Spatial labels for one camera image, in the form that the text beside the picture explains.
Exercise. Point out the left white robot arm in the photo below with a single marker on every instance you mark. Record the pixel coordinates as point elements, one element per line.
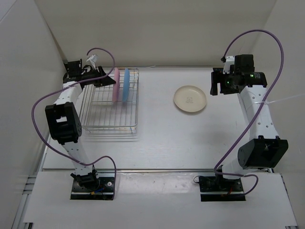
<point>64,123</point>

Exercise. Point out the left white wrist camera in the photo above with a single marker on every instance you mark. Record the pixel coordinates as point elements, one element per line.
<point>92,60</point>

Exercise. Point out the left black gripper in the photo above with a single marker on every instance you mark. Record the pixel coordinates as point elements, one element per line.
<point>106,81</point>

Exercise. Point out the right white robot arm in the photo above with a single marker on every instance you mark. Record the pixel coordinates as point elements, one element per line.
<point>243,63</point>

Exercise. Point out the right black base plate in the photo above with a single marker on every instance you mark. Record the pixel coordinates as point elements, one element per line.
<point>219,189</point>

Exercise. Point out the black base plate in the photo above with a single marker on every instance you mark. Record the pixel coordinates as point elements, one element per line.
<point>219,189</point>
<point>92,187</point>

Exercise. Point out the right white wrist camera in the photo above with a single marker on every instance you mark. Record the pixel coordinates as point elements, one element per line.
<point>228,64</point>

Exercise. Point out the metal wire dish rack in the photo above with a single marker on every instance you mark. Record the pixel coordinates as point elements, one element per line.
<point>111,109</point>

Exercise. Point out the cream plate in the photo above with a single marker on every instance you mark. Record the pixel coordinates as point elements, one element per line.
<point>190,99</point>

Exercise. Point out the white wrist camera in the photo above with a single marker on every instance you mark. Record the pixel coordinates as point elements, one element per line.
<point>92,60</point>
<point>228,64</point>

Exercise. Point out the blue plate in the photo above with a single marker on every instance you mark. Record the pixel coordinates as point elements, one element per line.
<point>126,85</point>

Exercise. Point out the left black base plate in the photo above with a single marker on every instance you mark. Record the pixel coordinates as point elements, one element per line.
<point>92,187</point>

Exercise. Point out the pink plate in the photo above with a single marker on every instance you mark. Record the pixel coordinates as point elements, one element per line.
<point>116,84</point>

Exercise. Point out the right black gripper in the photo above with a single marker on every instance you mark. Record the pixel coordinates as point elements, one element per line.
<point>218,77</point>

